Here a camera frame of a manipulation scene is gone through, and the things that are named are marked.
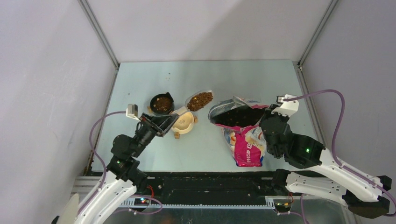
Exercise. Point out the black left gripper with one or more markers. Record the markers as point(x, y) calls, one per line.
point(161, 123)

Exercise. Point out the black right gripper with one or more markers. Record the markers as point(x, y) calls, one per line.
point(285, 118)

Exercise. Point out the pink blue cat food bag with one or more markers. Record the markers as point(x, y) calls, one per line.
point(239, 120)

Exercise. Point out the translucent plastic scoop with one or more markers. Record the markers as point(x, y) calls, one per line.
point(193, 95)

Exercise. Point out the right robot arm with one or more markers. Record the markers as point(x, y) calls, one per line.
point(361, 193)

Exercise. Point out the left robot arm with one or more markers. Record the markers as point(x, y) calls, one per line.
point(121, 178)

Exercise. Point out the black cat-shaped pet bowl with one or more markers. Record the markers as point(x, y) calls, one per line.
point(162, 104)

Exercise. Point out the cream cat-shaped pet bowl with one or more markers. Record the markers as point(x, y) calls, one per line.
point(184, 123)

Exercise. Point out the brown pet food kibble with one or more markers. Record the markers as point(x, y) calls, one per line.
point(199, 101)

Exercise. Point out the wooden bowl stand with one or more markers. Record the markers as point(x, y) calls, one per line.
point(177, 135)

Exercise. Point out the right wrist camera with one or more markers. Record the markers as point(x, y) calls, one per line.
point(287, 105)

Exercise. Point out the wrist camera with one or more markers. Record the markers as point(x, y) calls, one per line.
point(132, 111)
point(287, 105)

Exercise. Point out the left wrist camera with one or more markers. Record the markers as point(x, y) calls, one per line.
point(132, 111)

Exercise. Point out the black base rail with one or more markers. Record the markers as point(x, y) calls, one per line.
point(211, 188)

